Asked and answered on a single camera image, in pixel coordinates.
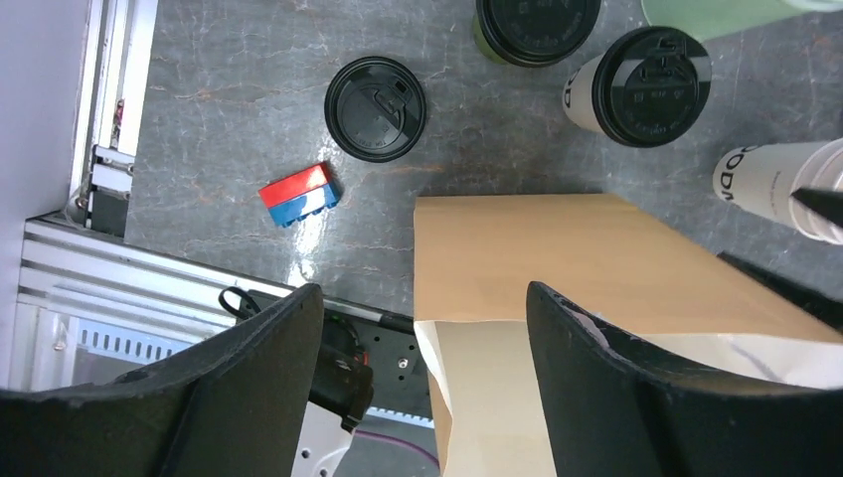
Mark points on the brown paper bag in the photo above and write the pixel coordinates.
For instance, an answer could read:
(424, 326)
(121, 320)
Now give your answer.
(474, 260)

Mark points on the black plastic cup lid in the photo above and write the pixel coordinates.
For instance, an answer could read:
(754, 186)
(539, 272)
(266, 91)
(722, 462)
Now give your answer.
(536, 33)

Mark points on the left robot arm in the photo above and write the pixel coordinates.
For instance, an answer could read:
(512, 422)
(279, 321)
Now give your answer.
(342, 389)

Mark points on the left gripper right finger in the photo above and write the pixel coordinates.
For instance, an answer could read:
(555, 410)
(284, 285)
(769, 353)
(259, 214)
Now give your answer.
(616, 405)

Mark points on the white paper coffee cup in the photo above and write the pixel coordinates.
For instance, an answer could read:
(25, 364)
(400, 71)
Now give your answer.
(584, 99)

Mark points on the stack of white paper cups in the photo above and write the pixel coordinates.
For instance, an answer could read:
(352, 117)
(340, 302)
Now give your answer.
(761, 179)

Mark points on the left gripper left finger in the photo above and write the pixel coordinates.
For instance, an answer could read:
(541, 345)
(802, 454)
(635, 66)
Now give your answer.
(232, 405)

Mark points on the green straw holder cup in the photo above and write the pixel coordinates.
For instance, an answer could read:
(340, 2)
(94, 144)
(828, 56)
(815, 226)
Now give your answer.
(711, 19)

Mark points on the green paper coffee cup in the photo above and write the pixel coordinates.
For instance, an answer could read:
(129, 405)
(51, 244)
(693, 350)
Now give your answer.
(483, 45)

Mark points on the red and blue block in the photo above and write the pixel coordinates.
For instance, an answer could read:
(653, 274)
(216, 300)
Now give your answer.
(296, 197)

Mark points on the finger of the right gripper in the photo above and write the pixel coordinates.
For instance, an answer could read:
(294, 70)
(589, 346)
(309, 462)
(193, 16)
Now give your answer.
(824, 308)
(827, 204)

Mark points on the stacked spare black lids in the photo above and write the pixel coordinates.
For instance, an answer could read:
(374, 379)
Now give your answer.
(375, 109)

